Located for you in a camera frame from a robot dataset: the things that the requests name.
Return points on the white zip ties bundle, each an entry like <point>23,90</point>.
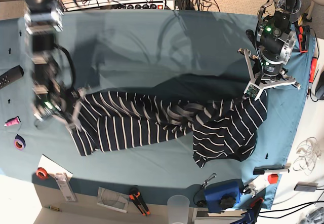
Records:
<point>308,152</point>

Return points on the packaged item with barcode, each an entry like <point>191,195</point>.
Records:
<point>63,184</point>

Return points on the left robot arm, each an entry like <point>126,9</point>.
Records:
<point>274,41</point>

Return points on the small red block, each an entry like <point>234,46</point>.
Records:
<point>273,178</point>

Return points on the frosted plastic cup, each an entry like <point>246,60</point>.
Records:
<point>178,209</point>

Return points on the orange handled tool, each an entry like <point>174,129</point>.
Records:
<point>312,69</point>

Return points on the purple tape roll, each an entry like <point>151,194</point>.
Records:
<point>19,142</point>

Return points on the grey adapter box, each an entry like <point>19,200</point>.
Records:
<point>305,187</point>

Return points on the black remote control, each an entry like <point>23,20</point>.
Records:
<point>11,76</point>

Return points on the white paper sheet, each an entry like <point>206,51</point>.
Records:
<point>52,167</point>

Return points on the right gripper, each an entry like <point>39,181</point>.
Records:
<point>63,106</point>

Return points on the black computer mouse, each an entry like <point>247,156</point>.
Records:
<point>319,90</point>

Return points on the orange tape roll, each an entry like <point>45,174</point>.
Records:
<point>42,174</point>

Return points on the orange black cutter pliers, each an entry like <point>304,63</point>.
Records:
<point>137,199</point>

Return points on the blue clamp with black knob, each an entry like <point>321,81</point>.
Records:
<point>222,197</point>

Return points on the teal table cloth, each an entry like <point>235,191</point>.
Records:
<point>193,54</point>

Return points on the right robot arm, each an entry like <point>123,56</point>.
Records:
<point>43,21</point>

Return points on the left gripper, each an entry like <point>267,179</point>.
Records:
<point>266,71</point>

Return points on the clear plastic bag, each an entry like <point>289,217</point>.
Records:
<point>112,200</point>

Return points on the orange black clamp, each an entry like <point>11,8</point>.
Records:
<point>304,38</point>

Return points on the pink tube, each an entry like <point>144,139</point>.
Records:
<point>13,121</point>

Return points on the navy white striped t-shirt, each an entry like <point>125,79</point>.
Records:
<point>114,121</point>

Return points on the black marker pen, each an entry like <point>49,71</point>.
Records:
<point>271,170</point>

